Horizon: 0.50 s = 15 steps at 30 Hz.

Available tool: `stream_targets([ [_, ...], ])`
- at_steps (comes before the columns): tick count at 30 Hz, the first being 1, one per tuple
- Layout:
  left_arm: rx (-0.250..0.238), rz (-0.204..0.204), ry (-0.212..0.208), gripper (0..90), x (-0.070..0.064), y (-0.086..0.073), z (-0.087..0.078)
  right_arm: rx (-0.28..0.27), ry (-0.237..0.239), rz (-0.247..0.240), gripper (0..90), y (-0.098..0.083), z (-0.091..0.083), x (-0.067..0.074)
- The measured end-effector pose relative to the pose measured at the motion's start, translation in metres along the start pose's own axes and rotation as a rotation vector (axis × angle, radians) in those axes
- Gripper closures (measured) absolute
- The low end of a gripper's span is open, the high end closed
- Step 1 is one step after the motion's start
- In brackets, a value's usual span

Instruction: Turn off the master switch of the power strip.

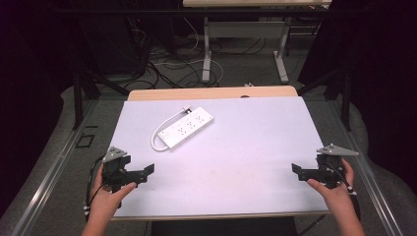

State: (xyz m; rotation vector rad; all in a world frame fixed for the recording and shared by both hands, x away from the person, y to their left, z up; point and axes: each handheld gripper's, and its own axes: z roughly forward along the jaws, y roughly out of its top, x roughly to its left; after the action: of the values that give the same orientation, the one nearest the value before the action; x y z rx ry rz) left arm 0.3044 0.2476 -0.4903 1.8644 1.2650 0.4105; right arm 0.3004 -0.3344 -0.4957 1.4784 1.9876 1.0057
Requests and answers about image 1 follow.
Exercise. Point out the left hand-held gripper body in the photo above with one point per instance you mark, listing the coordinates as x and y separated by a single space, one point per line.
115 170

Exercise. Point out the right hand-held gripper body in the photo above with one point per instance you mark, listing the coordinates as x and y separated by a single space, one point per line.
329 170

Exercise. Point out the person's right hand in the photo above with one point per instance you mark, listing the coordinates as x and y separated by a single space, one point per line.
339 200

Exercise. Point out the person's left hand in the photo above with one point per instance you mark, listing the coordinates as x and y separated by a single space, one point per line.
106 201

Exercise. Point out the white power strip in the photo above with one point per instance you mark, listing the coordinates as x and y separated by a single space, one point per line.
187 127

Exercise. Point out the white table mat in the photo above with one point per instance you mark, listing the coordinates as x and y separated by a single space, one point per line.
236 157

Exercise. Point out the black metal stand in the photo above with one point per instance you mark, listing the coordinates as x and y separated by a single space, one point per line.
80 95
342 95

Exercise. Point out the wooden table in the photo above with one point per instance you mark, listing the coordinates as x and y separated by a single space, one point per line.
209 93

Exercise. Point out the white desk with metal legs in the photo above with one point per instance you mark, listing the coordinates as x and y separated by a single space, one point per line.
249 29

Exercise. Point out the black horizontal bar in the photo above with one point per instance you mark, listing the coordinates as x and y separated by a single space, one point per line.
196 11

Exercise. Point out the black floor socket frame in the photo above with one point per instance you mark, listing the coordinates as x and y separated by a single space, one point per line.
85 141

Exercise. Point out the metal floor rail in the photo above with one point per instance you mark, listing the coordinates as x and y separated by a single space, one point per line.
373 183
49 177

